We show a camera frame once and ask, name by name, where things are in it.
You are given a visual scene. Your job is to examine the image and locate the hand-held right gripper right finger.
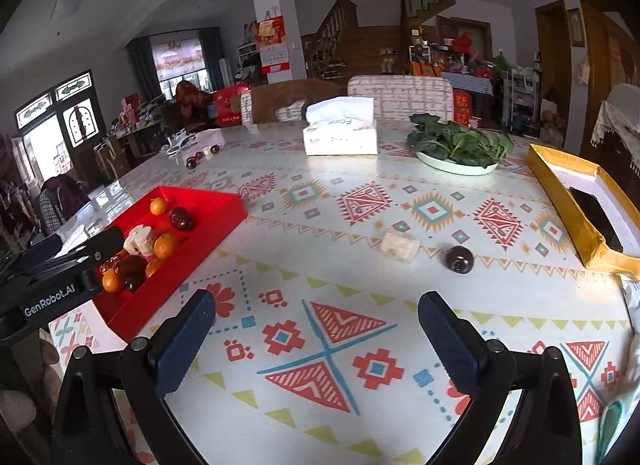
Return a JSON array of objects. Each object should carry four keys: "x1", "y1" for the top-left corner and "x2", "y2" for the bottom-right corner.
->
[{"x1": 417, "y1": 291, "x2": 598, "y2": 465}]

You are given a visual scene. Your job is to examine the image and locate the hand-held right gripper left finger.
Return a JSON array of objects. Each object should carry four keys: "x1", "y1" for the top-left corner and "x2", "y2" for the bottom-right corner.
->
[{"x1": 50, "y1": 289, "x2": 217, "y2": 465}]

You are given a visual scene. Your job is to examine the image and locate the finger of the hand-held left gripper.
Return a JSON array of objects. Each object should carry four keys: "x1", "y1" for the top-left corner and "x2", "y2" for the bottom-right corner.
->
[
  {"x1": 55, "y1": 226, "x2": 126, "y2": 262},
  {"x1": 50, "y1": 252, "x2": 118, "y2": 286}
]

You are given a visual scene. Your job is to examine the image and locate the red cardboard box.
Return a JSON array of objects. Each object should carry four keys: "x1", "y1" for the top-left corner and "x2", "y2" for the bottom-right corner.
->
[{"x1": 92, "y1": 186, "x2": 249, "y2": 341}]

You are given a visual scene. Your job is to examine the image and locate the dark plaid coat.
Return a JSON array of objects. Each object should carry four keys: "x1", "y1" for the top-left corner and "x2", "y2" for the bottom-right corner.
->
[{"x1": 37, "y1": 175, "x2": 91, "y2": 236}]

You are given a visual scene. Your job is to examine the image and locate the white cloth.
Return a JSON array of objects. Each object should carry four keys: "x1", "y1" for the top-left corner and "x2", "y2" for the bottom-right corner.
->
[{"x1": 165, "y1": 127, "x2": 225, "y2": 158}]

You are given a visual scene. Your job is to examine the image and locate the dark door with arched window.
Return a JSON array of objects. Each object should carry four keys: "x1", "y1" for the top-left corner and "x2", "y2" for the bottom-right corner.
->
[{"x1": 15, "y1": 70, "x2": 108, "y2": 180}]

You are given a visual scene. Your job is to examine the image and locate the dark red draped cloth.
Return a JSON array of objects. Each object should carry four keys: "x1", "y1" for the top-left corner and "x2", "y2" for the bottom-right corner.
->
[{"x1": 162, "y1": 80, "x2": 216, "y2": 133}]

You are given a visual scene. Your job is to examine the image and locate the white oval plate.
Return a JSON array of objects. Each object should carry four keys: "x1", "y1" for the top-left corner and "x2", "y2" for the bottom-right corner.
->
[{"x1": 416, "y1": 150, "x2": 501, "y2": 176}]

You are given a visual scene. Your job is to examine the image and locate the green and white bag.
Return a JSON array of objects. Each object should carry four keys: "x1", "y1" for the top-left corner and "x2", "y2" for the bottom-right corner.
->
[{"x1": 595, "y1": 385, "x2": 631, "y2": 465}]

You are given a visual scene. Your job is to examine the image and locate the red gift box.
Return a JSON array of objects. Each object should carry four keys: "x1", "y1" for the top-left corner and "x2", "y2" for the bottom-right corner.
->
[{"x1": 210, "y1": 86, "x2": 251, "y2": 126}]

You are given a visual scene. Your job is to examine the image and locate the white packet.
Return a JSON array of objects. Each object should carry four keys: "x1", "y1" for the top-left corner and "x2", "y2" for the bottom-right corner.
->
[{"x1": 620, "y1": 275, "x2": 640, "y2": 333}]

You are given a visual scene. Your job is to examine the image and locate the window with curtains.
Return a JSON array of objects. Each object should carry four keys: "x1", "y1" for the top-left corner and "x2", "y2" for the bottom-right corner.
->
[{"x1": 127, "y1": 27, "x2": 223, "y2": 96}]

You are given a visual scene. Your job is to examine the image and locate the black item in gold box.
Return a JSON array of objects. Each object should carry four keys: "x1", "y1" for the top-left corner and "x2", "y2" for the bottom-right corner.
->
[{"x1": 570, "y1": 186, "x2": 625, "y2": 253}]

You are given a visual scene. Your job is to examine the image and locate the green leafy vegetables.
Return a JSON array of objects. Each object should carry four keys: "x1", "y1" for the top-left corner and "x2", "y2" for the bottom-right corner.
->
[{"x1": 406, "y1": 113, "x2": 515, "y2": 168}]

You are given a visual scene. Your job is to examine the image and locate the white tissue pack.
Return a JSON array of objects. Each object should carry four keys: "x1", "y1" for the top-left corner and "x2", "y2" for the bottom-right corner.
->
[{"x1": 302, "y1": 96, "x2": 379, "y2": 156}]

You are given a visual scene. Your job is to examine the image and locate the white brick patterned chair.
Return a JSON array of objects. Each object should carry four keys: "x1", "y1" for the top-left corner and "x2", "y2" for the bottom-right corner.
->
[{"x1": 347, "y1": 75, "x2": 455, "y2": 122}]

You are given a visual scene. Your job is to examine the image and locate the white storage rack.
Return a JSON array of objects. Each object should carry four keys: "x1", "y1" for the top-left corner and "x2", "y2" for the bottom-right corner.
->
[{"x1": 502, "y1": 67, "x2": 543, "y2": 138}]

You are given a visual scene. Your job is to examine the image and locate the chair with white cover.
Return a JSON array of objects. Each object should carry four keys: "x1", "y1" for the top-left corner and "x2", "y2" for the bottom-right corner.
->
[{"x1": 590, "y1": 82, "x2": 640, "y2": 176}]

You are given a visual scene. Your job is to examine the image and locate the brown wooden door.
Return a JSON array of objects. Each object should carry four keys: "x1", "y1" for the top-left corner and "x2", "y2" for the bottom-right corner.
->
[{"x1": 535, "y1": 0, "x2": 573, "y2": 146}]

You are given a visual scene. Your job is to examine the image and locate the wooden staircase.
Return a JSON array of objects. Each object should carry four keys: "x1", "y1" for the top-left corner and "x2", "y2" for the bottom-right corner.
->
[{"x1": 300, "y1": 0, "x2": 458, "y2": 80}]

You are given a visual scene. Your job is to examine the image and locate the red wall calendar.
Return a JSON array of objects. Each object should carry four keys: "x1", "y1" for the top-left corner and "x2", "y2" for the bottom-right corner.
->
[{"x1": 256, "y1": 16, "x2": 291, "y2": 73}]

